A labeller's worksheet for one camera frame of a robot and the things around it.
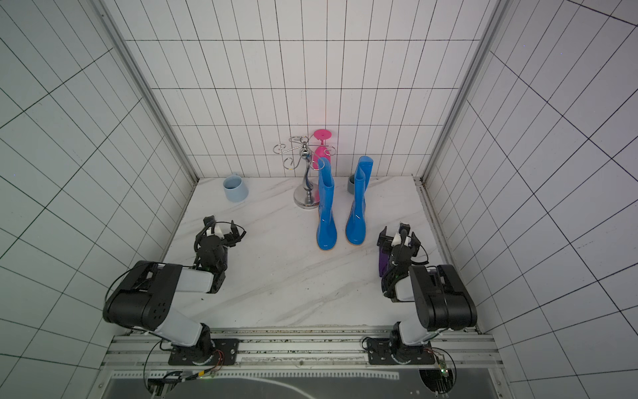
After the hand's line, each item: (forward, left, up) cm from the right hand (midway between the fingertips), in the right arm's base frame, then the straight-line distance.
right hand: (403, 227), depth 89 cm
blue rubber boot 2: (+3, +17, -7) cm, 18 cm away
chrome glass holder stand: (+20, +35, +15) cm, 44 cm away
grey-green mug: (+25, +19, -5) cm, 31 cm away
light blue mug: (+18, +71, -2) cm, 73 cm away
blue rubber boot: (0, +29, -5) cm, 29 cm away
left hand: (-3, +69, -1) cm, 69 cm away
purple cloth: (-9, +7, -10) cm, 15 cm away
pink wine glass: (+29, +32, +12) cm, 45 cm away
